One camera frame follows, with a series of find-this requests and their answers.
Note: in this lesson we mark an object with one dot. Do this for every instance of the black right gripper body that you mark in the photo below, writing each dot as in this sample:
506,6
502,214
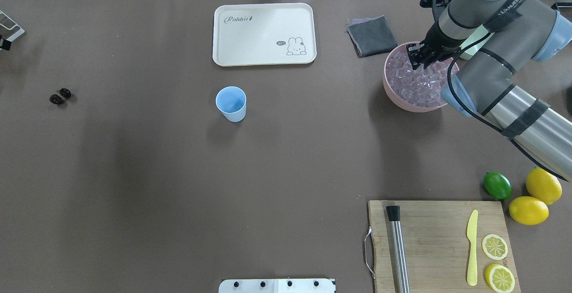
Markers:
435,44

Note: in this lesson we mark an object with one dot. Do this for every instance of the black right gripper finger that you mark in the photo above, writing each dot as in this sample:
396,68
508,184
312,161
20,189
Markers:
415,55
432,58

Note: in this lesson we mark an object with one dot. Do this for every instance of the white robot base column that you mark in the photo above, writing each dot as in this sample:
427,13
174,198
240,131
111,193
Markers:
281,285

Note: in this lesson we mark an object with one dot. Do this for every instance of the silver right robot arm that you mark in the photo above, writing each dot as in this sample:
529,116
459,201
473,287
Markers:
518,31

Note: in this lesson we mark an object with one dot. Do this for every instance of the clear ice cubes pile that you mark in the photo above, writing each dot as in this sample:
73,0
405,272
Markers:
415,85

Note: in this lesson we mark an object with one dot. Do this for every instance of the light blue plastic cup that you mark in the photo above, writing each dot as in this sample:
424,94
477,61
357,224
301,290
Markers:
232,103

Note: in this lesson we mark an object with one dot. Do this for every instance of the green ceramic bowl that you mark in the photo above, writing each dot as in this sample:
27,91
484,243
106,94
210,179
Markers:
479,32

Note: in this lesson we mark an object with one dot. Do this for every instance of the grey folded cloth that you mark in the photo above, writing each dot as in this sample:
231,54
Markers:
371,36

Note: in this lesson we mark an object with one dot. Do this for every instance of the pink bowl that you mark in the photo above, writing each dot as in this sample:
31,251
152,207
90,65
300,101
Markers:
393,94

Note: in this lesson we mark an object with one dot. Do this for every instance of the green lime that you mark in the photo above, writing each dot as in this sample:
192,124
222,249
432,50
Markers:
497,185

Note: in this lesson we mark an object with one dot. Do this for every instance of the yellow lemon far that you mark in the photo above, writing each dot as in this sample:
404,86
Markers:
543,186

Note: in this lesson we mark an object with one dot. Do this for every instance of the yellow lemon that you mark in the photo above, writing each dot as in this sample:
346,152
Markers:
528,210
543,186

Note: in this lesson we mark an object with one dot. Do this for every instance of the cream rabbit tray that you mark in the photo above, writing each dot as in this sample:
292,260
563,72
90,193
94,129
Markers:
263,34

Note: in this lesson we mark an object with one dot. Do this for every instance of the yellow plastic knife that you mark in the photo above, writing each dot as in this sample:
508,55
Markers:
471,234

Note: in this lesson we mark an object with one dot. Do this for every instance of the yellow lemon near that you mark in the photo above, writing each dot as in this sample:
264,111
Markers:
528,210

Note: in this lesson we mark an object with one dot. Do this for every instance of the wooden cutting board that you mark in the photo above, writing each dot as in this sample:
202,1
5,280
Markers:
435,244

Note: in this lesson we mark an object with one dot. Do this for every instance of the lemon slice upper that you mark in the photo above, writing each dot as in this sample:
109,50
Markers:
495,247

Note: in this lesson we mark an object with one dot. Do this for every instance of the steel muddler black tip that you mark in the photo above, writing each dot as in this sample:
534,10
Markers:
401,271

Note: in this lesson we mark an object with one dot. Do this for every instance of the lemon half lower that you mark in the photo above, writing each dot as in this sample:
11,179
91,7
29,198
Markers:
499,278

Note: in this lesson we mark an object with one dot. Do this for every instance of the dark cherry right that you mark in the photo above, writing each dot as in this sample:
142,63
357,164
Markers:
65,93

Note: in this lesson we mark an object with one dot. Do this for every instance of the dark cherry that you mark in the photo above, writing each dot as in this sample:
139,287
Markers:
65,93
57,99

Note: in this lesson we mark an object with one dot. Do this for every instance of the dark cherry left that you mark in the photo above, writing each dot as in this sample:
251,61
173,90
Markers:
57,99

